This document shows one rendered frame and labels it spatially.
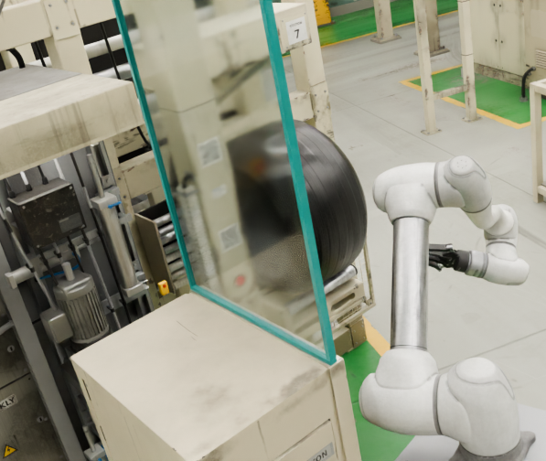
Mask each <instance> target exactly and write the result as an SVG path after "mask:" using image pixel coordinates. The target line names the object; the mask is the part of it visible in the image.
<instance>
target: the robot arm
mask: <svg viewBox="0 0 546 461"><path fill-rule="evenodd" d="M372 196H373V200H374V202H375V204H376V206H377V208H378V209H380V210H381V211H383V212H385V213H387V214H388V217H389V220H390V222H391V224H392V225H393V234H392V266H391V275H392V278H391V339H390V350H388V351H386V352H385V353H384V354H383V356H382V357H381V358H380V362H379V365H378V368H377V370H376V373H371V374H370V375H369V376H368V377H367V378H366V379H365V380H364V381H363V383H362V385H361V387H360V389H359V408H360V411H361V413H362V415H363V417H364V418H365V419H366V420H368V421H369V422H370V423H373V424H375V425H376V426H378V427H380V428H382V429H385V430H388V431H391V432H394V433H396V434H407V435H445V436H447V437H450V438H452V439H455V440H457V441H459V446H458V447H457V449H456V450H455V453H454V455H453V456H452V457H451V458H450V459H449V460H448V461H524V460H525V458H526V456H527V453H528V452H529V449H530V446H531V445H532V444H533V443H534V442H535V441H536V435H535V433H533V432H531V431H520V430H519V410H518V405H517V401H516V397H515V394H514V391H513V389H512V386H511V384H510V382H509V379H508V378H507V376H506V374H505V373H504V371H503V370H502V369H501V368H500V367H499V365H498V364H496V363H495V362H493V361H491V360H489V359H484V358H470V359H463V360H461V361H459V362H457V363H456V364H455V365H454V366H453V367H452V368H451V369H450V370H449V371H448V372H447V373H445V374H439V372H438V369H437V365H436V361H435V360H434V358H433V357H432V356H431V354H430V353H428V352H427V336H428V266H431V267H433V268H435V269H436V270H437V271H439V272H441V271H442V269H443V268H452V269H453V270H454V271H457V272H461V273H465V275H468V276H473V277H476V278H481V279H484V280H486V281H488V282H490V283H493V284H502V285H521V284H524V283H525V282H526V281H527V279H528V276H529V272H530V267H529V265H528V264H527V263H526V262H525V261H524V260H522V259H521V258H519V257H518V255H517V251H516V248H517V242H518V219H517V216H516V213H515V211H514V209H513V208H512V207H510V206H508V205H505V204H498V205H492V193H491V185H490V182H489V180H488V177H487V174H486V172H485V170H484V169H483V167H482V166H481V165H480V164H479V163H478V162H477V161H476V160H475V159H474V158H472V157H470V156H468V155H457V156H454V157H452V158H451V159H449V160H448V161H444V162H437V163H427V162H426V163H417V164H410V165H405V166H397V167H394V168H392V169H389V170H387V171H385V172H383V173H382V174H380V175H379V176H378V177H377V178H376V179H375V181H374V183H373V188H372ZM438 208H460V209H461V210H462V211H463V212H464V213H465V214H466V215H467V217H468V218H469V219H470V220H471V221H472V223H473V224H474V225H475V226H476V227H478V228H479V229H482V230H484V238H485V242H486V252H478V251H473V250H470V251H469V252H468V251H463V250H455V249H453V244H452V243H448V244H434V243H429V225H430V224H431V223H432V221H433V220H434V215H435V212H436V209H438Z"/></svg>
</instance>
